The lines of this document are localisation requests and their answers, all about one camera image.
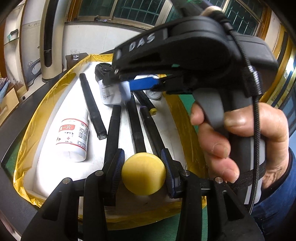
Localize black marker yellow cap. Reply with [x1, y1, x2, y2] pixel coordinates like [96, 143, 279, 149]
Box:
[133, 90, 157, 115]

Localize white charger plug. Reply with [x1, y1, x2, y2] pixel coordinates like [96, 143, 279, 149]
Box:
[98, 80, 131, 106]

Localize black marker plain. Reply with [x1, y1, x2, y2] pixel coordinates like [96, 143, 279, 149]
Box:
[125, 93, 146, 153]

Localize black marker light blue cap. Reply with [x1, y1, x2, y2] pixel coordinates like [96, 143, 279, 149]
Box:
[79, 73, 107, 140]

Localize white pill bottle red stripe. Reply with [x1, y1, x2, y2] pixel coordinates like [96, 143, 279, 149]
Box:
[55, 108, 89, 162]

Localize yellow round jar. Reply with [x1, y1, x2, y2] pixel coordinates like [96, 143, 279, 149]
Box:
[121, 152, 166, 196]

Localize small white bottle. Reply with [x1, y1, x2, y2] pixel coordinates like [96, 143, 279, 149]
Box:
[145, 90, 163, 100]

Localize black marker purple cap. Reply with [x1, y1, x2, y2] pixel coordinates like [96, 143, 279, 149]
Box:
[139, 106, 165, 158]

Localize black marker beige caps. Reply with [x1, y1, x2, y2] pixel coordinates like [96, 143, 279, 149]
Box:
[104, 105, 121, 164]

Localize blue sleeve forearm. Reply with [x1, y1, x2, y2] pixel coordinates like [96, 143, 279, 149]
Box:
[252, 150, 295, 240]

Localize person right hand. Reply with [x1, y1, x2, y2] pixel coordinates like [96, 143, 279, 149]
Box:
[190, 102, 290, 189]

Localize window with grille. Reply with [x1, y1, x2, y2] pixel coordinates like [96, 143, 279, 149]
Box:
[66, 0, 271, 39]

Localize yellow rimmed white tray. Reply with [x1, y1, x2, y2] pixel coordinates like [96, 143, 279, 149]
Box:
[13, 54, 207, 230]

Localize clear drinking glass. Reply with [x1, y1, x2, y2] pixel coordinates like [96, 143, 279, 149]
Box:
[70, 49, 80, 61]

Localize dark wooden side table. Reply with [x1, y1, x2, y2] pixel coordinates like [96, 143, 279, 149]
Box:
[65, 52, 88, 70]

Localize beige tower fan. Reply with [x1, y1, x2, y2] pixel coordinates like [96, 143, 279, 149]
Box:
[40, 0, 71, 82]

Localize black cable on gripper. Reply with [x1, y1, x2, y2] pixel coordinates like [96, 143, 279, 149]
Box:
[215, 10, 265, 215]

